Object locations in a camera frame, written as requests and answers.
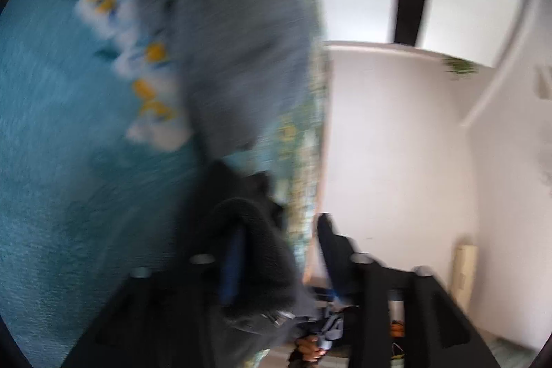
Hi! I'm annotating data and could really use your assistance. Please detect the dark grey fleece jacket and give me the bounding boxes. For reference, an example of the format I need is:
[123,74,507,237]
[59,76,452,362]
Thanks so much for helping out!
[167,160,320,368]

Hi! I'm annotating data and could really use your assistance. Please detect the person's right hand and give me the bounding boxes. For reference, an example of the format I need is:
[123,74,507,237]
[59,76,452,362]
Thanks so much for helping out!
[296,335,326,364]

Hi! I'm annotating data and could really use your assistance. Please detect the teal floral bed blanket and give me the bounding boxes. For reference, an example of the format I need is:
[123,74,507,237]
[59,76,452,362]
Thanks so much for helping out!
[1,0,317,367]

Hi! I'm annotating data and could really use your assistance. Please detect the green hanging plant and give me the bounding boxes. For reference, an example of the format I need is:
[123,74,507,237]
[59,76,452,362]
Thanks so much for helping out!
[443,56,479,79]

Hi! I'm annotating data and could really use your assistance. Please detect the grey folded fleece garment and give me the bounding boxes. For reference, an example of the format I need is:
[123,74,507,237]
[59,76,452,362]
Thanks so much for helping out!
[135,0,311,159]

